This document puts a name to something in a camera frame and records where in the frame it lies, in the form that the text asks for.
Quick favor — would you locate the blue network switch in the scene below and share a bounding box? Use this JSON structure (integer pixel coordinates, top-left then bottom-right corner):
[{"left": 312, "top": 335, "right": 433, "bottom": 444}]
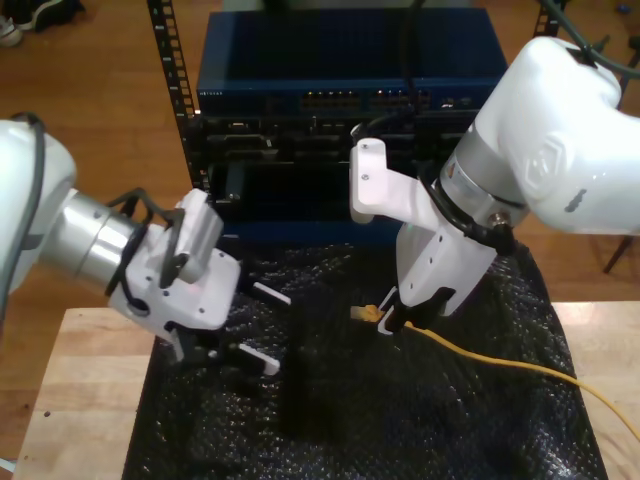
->
[{"left": 195, "top": 8, "right": 509, "bottom": 119}]

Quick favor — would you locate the black rack shelf tray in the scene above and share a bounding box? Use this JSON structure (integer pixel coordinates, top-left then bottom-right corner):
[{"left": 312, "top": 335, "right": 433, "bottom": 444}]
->
[{"left": 207, "top": 160, "right": 416, "bottom": 224}]

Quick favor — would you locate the yellow network cable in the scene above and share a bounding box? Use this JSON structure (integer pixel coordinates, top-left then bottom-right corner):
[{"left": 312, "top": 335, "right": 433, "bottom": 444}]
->
[{"left": 349, "top": 303, "right": 640, "bottom": 441}]

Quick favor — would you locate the black perforated rack post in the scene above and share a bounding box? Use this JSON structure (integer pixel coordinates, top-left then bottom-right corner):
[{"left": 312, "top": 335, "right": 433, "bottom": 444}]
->
[
  {"left": 146, "top": 0, "right": 211, "bottom": 221},
  {"left": 534, "top": 0, "right": 570, "bottom": 41}
]

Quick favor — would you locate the white sneaker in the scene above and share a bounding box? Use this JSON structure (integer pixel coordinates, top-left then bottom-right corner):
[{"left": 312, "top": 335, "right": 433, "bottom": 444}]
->
[{"left": 0, "top": 14, "right": 25, "bottom": 49}]

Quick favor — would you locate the dark sneaker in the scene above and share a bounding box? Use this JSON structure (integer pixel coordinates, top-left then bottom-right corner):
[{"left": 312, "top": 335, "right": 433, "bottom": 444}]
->
[{"left": 13, "top": 0, "right": 87, "bottom": 32}]

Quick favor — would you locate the black rack server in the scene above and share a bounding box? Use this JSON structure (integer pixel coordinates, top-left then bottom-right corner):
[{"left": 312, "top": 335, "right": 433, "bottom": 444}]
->
[{"left": 199, "top": 115, "right": 471, "bottom": 166}]

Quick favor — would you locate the black textured mat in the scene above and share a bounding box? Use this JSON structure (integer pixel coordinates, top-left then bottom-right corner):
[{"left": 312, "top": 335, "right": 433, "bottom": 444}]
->
[{"left": 122, "top": 242, "right": 609, "bottom": 480}]

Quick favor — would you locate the blue rack base plate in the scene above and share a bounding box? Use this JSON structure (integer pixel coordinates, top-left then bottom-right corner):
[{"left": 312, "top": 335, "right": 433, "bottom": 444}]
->
[{"left": 219, "top": 219, "right": 401, "bottom": 246}]

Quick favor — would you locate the grey camera cable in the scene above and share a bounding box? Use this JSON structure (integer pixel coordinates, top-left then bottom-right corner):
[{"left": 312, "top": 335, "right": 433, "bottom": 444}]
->
[{"left": 9, "top": 112, "right": 47, "bottom": 251}]

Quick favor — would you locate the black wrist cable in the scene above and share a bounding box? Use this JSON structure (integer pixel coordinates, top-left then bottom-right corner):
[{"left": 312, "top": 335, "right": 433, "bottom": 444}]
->
[
  {"left": 104, "top": 187, "right": 189, "bottom": 307},
  {"left": 418, "top": 167, "right": 516, "bottom": 257}
]

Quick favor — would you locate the dark wooden stool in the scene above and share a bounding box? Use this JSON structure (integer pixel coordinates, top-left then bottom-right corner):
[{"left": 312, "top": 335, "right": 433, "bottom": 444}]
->
[{"left": 602, "top": 232, "right": 635, "bottom": 275}]

